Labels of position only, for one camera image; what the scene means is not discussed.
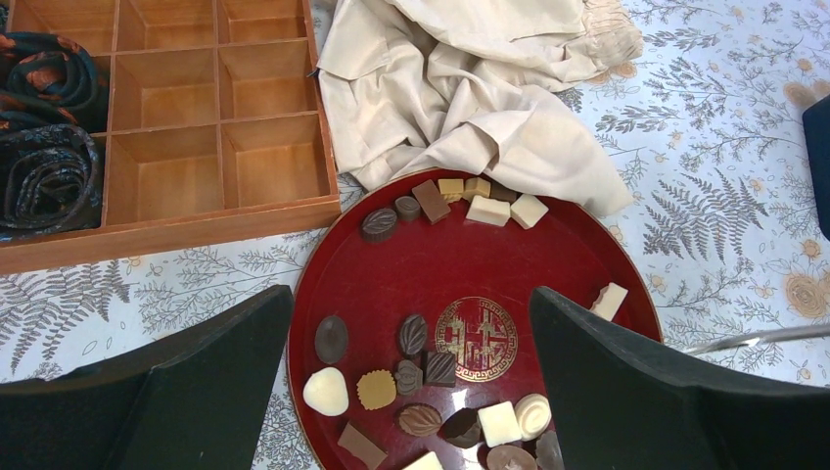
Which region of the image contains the dark rolled tie patterned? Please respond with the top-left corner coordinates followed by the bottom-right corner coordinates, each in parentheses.
top-left (1, 124), bottom-right (104, 242)

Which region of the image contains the navy chocolate box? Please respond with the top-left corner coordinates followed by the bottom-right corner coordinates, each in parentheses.
top-left (803, 96), bottom-right (830, 239)

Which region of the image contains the beige crumpled cloth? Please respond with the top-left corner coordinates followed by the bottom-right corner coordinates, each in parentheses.
top-left (317, 0), bottom-right (643, 216)

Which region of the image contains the white square chocolate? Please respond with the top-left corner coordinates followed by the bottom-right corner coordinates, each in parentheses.
top-left (510, 194), bottom-right (549, 229)

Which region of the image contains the dark oval leaf chocolate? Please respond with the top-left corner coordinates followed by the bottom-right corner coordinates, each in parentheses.
top-left (360, 208), bottom-right (398, 243)

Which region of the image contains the red round tray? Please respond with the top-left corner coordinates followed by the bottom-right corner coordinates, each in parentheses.
top-left (287, 170), bottom-right (663, 469)

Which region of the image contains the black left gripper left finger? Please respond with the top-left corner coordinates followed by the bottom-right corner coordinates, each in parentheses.
top-left (1, 286), bottom-right (294, 469)

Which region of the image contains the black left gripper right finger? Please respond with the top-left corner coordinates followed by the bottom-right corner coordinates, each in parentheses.
top-left (530, 288), bottom-right (829, 469)

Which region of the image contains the floral tablecloth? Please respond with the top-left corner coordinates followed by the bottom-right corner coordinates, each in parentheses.
top-left (0, 0), bottom-right (830, 470)

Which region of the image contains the wooden compartment tray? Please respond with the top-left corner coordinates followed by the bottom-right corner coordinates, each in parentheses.
top-left (1, 0), bottom-right (341, 274)

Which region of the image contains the brown bar chocolate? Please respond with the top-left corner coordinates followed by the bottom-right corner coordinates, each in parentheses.
top-left (412, 180), bottom-right (451, 225)

